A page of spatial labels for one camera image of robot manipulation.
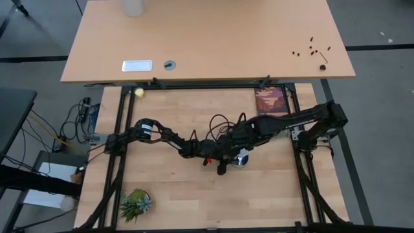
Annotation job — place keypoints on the black stand leg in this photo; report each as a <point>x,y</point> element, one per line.
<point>19,6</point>

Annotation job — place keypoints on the potted succulent plant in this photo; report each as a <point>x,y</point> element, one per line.
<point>136,204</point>

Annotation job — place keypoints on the yellow candle jar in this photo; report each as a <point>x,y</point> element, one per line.
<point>139,93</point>

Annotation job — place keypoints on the white paper sheet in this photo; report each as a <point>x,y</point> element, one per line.
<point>55,171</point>

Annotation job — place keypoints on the black equipment cart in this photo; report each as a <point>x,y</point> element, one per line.
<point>42,186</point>

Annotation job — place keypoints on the black hex key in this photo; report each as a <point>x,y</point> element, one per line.
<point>323,57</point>

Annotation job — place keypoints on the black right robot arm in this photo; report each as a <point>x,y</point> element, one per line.
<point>291,123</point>

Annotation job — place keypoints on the black aluminium frame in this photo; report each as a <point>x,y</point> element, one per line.
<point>210,86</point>

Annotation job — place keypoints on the light brown wooden desk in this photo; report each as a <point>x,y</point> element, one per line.
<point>210,39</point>

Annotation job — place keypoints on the black clamp lever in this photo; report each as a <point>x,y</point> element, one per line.
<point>158,83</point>
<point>264,82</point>

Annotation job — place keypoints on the silver desk plate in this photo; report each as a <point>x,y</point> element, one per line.
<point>136,66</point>

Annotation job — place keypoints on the black power brick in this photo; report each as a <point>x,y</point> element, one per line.
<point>57,145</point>

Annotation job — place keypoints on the book with sunset cover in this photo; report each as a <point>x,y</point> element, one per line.
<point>270,100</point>

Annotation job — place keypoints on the black side desk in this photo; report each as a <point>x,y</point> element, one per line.
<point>14,113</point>

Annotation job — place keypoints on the round grey desk grommet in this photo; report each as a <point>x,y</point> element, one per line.
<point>169,65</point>

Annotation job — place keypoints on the translucent plastic cup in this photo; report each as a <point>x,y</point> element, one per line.
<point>67,204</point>

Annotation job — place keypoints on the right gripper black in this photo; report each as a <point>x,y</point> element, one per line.
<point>241,137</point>

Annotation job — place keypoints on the small black knob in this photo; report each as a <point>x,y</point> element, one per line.
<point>322,67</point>

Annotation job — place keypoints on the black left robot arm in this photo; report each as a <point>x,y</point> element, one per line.
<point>171,140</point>

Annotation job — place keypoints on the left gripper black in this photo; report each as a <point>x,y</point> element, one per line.
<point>208,150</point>

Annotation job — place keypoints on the white cup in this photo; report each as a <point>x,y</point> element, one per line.
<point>132,8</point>

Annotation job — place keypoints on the black power strip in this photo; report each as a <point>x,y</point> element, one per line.
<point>84,110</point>

